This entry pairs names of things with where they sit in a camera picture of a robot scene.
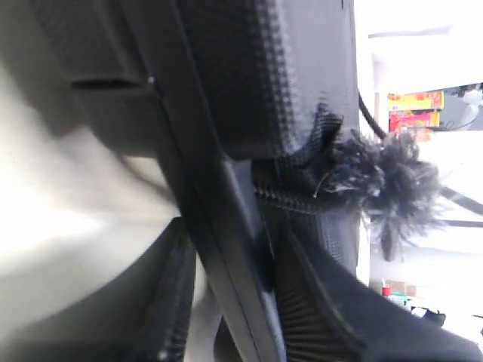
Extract black braided frayed cord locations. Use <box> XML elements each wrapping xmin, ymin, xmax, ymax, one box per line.
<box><xmin>256</xmin><ymin>92</ymin><xmax>483</xmax><ymax>263</ymax></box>

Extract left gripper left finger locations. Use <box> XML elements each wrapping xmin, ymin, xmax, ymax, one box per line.
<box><xmin>1</xmin><ymin>217</ymin><xmax>196</xmax><ymax>361</ymax></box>

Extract colourful stacked boxes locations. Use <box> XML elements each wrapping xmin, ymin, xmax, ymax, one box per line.
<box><xmin>388</xmin><ymin>91</ymin><xmax>445</xmax><ymax>133</ymax></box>

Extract black plastic carrying case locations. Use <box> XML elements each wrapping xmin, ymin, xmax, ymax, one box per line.
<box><xmin>30</xmin><ymin>1</ymin><xmax>356</xmax><ymax>361</ymax></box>

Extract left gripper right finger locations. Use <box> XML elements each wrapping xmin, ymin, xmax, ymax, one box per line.
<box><xmin>266</xmin><ymin>213</ymin><xmax>482</xmax><ymax>361</ymax></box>

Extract red cup on desk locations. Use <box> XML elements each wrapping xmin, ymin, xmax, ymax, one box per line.
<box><xmin>381</xmin><ymin>279</ymin><xmax>392</xmax><ymax>298</ymax></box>

